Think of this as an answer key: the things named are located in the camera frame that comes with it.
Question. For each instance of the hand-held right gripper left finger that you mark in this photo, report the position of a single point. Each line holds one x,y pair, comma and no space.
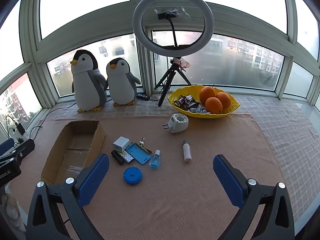
92,177

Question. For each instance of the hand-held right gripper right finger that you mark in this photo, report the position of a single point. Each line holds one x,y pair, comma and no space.
227,180

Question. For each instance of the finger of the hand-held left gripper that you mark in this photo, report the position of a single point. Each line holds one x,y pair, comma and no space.
25,148
5,146

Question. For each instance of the brown cardboard box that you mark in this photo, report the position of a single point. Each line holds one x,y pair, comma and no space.
75,145

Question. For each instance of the white patterned lighter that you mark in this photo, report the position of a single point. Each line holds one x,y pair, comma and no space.
126,157

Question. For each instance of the blue round tape measure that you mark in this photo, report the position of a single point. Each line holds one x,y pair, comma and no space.
132,176

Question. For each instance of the white wall charger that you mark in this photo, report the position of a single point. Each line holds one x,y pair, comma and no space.
120,143

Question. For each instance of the small white bottle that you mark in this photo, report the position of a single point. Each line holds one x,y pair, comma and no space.
187,151

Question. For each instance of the blue phone stand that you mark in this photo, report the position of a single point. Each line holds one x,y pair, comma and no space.
137,153

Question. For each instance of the wooden clothespin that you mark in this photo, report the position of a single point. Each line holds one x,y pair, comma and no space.
147,150

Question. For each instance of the white power strip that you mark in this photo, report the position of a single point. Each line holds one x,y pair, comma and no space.
18,138

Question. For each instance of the black power bank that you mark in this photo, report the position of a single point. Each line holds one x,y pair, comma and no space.
19,129

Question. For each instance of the black cylindrical tube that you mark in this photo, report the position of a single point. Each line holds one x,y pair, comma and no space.
117,157

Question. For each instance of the white plug-in device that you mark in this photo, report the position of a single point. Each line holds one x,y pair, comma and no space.
178,125

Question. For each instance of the yellow leaf-shaped bowl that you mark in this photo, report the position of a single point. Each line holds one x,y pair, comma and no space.
232,105

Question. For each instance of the orange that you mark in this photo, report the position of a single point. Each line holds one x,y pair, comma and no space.
207,93
224,99
213,105

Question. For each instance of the checked cloth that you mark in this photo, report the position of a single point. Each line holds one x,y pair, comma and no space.
287,130

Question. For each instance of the large penguin plush toy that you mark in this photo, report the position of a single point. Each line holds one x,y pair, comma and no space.
85,85

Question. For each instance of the pile of wrapped candies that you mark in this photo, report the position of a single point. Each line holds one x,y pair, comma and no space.
186,101

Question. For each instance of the black inline remote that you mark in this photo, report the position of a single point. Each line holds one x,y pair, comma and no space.
143,96

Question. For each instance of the small penguin plush toy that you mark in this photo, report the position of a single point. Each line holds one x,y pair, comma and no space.
121,85

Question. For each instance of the pink paper tag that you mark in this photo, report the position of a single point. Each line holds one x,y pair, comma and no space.
184,63

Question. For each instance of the black phone holder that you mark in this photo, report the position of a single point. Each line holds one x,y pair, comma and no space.
168,15

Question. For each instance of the white window frame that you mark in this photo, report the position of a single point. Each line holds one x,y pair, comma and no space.
143,67

